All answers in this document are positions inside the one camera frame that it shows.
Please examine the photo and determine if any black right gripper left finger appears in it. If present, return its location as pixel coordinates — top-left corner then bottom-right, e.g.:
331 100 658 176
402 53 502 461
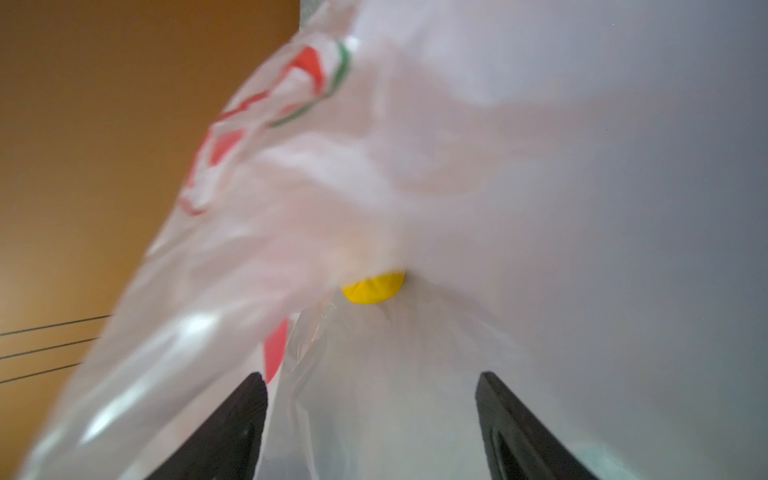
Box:
148 373 268 480

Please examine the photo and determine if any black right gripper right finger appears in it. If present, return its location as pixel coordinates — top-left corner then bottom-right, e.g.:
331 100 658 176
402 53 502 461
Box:
475 371 596 480

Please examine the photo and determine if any yellow lemon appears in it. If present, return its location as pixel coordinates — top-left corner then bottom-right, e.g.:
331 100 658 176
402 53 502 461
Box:
342 272 405 305

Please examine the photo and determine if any pink printed plastic bag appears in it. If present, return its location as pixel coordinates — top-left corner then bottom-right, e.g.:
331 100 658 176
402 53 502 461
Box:
19 1 767 479

